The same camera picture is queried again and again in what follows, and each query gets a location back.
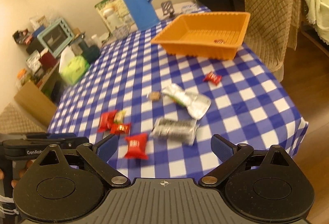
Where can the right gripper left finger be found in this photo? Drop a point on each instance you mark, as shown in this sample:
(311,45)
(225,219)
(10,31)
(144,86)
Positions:
(95,158)

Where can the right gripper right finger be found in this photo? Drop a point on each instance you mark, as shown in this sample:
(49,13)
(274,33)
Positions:
(232,158)

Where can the red gold snack packet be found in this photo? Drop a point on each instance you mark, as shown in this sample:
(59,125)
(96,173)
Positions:
(120,129)

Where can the large red snack packet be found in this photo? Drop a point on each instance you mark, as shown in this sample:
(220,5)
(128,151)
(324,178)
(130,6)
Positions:
(137,146)

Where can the yellow green candy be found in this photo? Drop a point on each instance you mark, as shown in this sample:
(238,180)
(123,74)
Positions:
(119,117)

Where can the silver black snack bar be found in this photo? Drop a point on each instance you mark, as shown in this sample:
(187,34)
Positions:
(183,131)

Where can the silver green snack bag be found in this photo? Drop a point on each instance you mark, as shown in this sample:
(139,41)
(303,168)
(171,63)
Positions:
(196,104)

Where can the cardboard box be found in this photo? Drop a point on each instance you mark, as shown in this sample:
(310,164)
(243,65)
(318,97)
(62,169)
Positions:
(36,103)

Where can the blue white checkered tablecloth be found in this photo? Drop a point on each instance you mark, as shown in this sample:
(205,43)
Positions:
(247,105)

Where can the small red candy packet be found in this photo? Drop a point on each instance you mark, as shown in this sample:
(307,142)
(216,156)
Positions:
(213,78)

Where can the brown wrapped candy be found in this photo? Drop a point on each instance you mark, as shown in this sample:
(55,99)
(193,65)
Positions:
(154,96)

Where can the green tissue pack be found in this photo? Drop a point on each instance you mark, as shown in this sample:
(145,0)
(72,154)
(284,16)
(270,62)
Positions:
(71,70)

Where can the light blue toaster oven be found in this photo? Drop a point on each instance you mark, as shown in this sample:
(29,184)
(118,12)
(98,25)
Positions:
(56,37)

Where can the red candy in tray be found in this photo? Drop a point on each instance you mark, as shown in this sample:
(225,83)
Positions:
(219,41)

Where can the orange plastic tray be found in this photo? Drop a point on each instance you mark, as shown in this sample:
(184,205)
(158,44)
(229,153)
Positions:
(194,34)

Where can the green printed box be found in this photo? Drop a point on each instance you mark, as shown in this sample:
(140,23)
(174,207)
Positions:
(114,14)

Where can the clear plastic box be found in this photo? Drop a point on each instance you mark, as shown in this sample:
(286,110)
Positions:
(189,8)

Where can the grey phone stand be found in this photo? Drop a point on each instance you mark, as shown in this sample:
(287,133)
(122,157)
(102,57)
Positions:
(168,9)

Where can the quilted brown chair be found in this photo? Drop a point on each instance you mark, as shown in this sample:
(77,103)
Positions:
(273,28)

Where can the cream covered sofa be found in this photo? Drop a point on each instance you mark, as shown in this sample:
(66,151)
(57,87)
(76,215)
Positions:
(318,16)

